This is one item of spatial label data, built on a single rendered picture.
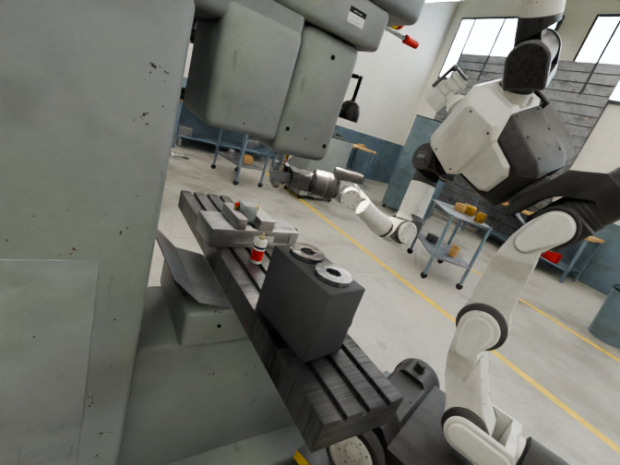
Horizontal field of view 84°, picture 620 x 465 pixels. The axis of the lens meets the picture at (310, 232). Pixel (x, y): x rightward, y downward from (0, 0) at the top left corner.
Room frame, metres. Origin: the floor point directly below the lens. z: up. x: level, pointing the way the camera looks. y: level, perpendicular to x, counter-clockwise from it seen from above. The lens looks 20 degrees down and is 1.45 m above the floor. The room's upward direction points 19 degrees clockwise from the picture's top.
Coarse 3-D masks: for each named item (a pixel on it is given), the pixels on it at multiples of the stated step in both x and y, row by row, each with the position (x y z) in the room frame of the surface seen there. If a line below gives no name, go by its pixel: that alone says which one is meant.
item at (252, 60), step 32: (224, 32) 0.79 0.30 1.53; (256, 32) 0.82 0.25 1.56; (288, 32) 0.87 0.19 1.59; (192, 64) 0.93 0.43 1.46; (224, 64) 0.79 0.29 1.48; (256, 64) 0.83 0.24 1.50; (288, 64) 0.88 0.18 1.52; (192, 96) 0.89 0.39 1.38; (224, 96) 0.80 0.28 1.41; (256, 96) 0.84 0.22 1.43; (224, 128) 0.82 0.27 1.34; (256, 128) 0.86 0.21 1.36
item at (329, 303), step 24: (288, 264) 0.73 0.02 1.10; (312, 264) 0.75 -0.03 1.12; (264, 288) 0.78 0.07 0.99; (288, 288) 0.72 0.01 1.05; (312, 288) 0.67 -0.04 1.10; (336, 288) 0.67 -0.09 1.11; (360, 288) 0.71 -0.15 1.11; (264, 312) 0.76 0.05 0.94; (288, 312) 0.70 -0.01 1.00; (312, 312) 0.65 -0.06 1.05; (336, 312) 0.66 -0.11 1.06; (288, 336) 0.68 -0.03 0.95; (312, 336) 0.63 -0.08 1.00; (336, 336) 0.69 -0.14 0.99
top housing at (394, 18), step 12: (372, 0) 0.99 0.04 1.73; (384, 0) 1.00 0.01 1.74; (396, 0) 1.02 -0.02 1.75; (408, 0) 1.04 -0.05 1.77; (420, 0) 1.07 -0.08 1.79; (396, 12) 1.04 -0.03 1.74; (408, 12) 1.05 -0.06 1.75; (420, 12) 1.08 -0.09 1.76; (396, 24) 1.12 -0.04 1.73; (408, 24) 1.08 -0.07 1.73
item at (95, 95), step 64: (0, 0) 0.49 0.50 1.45; (64, 0) 0.53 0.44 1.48; (128, 0) 0.58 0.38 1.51; (192, 0) 0.64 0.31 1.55; (0, 64) 0.49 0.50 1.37; (64, 64) 0.53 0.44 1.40; (128, 64) 0.59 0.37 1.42; (0, 128) 0.49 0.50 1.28; (64, 128) 0.54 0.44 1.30; (128, 128) 0.59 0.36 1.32; (0, 192) 0.49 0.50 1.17; (64, 192) 0.54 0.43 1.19; (128, 192) 0.60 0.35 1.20; (0, 256) 0.49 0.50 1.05; (64, 256) 0.54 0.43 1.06; (128, 256) 0.61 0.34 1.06; (0, 320) 0.49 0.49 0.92; (64, 320) 0.55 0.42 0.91; (128, 320) 0.62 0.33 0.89; (0, 384) 0.49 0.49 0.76; (64, 384) 0.55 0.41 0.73; (128, 384) 0.64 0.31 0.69; (0, 448) 0.49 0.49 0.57; (64, 448) 0.56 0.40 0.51
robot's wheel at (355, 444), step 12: (372, 432) 0.83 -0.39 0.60; (336, 444) 0.86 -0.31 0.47; (348, 444) 0.84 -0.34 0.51; (360, 444) 0.82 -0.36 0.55; (372, 444) 0.80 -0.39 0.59; (336, 456) 0.84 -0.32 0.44; (348, 456) 0.83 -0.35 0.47; (360, 456) 0.81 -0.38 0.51; (372, 456) 0.78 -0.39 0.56; (384, 456) 0.80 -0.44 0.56
